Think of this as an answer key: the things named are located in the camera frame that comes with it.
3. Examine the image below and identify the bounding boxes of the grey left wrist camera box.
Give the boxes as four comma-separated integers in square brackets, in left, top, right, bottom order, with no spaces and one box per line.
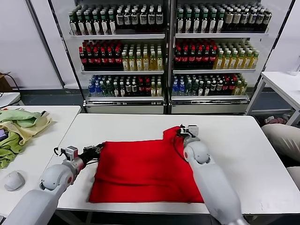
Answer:
[61,145,79,162]

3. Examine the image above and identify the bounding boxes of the pink white cloth pile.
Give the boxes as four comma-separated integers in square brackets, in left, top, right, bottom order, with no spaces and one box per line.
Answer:
[264,113,291,125]

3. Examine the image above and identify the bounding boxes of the green cap dark bottle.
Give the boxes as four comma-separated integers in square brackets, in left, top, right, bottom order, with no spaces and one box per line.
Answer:
[184,10,192,35]
[209,10,217,35]
[70,13,78,37]
[109,11,117,36]
[86,12,94,37]
[93,12,101,37]
[201,10,209,35]
[217,10,225,34]
[176,10,184,35]
[78,13,86,37]
[193,10,201,35]
[101,11,109,37]

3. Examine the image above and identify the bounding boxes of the dark tea bottle white label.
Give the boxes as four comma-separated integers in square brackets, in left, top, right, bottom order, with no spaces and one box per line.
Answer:
[148,9,156,34]
[156,9,164,34]
[124,10,132,34]
[116,10,124,34]
[140,10,148,34]
[131,10,139,34]

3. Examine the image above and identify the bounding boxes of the drinks display cooler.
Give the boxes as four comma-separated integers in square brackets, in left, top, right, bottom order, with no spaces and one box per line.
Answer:
[49,0,170,115]
[169,0,296,116]

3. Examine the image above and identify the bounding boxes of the white table with legs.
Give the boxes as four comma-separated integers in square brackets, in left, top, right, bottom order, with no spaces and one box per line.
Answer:
[246,71,300,125]

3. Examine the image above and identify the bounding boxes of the cream yellow garment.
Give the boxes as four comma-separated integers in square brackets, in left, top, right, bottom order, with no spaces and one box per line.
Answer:
[0,114,53,146]

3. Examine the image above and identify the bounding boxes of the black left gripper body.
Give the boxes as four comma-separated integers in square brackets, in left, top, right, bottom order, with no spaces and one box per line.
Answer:
[79,147,104,164]

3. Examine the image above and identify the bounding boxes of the light green garment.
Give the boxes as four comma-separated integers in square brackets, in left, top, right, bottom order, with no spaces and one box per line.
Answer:
[0,109,43,129]

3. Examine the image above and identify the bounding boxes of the olive green garment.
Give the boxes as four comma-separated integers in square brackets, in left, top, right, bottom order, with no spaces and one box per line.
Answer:
[0,131,25,170]

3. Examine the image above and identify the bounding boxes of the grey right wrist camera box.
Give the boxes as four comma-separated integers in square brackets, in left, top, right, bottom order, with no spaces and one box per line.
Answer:
[184,125,200,139]

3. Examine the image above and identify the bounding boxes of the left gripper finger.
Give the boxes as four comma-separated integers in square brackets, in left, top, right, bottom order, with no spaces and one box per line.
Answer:
[83,143,105,151]

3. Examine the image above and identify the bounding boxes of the grey metal wall post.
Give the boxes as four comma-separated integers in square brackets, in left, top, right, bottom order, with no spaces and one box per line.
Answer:
[25,0,66,89]

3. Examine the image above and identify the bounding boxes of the beige trouser leg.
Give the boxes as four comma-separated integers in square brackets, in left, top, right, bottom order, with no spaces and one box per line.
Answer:
[286,166,300,186]
[261,123,300,164]

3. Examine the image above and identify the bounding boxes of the grey computer mouse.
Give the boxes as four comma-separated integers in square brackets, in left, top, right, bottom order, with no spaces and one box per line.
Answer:
[4,170,25,192]

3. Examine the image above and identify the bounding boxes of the red t-shirt bear print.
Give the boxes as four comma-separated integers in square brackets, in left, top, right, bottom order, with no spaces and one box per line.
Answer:
[88,126,206,204]

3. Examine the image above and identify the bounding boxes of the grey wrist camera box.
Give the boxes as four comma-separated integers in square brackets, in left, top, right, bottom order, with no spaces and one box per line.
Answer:
[61,145,79,162]
[184,125,200,139]

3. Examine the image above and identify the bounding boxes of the dark tea bottle beige label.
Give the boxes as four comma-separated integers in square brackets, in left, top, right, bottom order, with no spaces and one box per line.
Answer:
[232,9,240,33]
[256,10,264,33]
[241,9,249,33]
[264,10,272,33]
[249,10,257,33]
[225,9,233,33]

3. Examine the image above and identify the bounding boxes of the brown cardboard box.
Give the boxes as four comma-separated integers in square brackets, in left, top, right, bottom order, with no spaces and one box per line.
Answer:
[0,71,12,92]

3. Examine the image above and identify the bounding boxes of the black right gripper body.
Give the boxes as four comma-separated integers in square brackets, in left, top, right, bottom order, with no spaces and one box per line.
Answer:
[176,125,188,138]

